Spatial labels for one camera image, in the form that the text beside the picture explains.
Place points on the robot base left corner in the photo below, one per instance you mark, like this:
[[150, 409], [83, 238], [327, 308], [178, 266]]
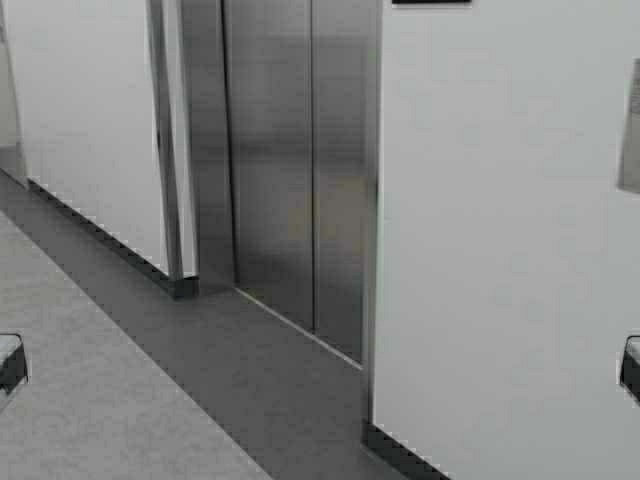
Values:
[[14, 365]]

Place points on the robot base right corner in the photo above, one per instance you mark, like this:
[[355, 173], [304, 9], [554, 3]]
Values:
[[630, 368]]

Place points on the steel elevator door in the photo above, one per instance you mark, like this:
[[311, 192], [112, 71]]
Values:
[[282, 115]]

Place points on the elevator call panel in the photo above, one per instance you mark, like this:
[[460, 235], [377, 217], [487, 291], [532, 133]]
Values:
[[628, 176]]

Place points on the black wall sign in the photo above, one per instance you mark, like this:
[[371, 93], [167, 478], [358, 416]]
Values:
[[431, 3]]

